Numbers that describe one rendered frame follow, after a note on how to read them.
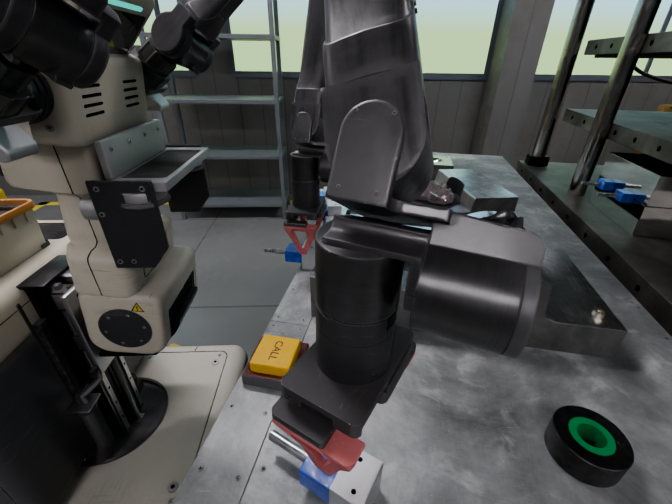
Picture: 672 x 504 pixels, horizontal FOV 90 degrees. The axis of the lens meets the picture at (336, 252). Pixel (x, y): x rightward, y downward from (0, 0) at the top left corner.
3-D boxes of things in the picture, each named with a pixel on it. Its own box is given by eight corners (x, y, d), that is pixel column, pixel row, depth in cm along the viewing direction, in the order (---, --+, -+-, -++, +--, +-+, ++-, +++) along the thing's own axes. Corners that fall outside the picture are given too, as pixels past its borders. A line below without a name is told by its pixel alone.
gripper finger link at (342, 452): (386, 442, 30) (398, 370, 25) (346, 523, 25) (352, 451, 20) (322, 405, 33) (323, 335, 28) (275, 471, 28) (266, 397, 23)
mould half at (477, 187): (326, 242, 87) (326, 202, 82) (320, 204, 110) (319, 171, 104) (507, 235, 92) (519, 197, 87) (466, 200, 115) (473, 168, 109)
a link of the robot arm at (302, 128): (310, 124, 71) (294, 111, 62) (363, 128, 68) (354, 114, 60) (303, 182, 72) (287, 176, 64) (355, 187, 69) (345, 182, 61)
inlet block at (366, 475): (259, 466, 39) (254, 438, 37) (286, 430, 43) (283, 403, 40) (359, 536, 34) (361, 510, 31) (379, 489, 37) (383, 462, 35)
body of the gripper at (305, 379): (412, 347, 29) (426, 277, 26) (357, 447, 22) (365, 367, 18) (348, 320, 32) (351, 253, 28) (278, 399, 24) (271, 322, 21)
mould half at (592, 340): (311, 316, 62) (308, 253, 55) (337, 249, 84) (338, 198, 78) (611, 359, 54) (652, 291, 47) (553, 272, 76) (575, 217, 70)
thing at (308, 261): (261, 265, 77) (259, 244, 75) (269, 254, 82) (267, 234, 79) (317, 270, 76) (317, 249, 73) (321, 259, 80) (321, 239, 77)
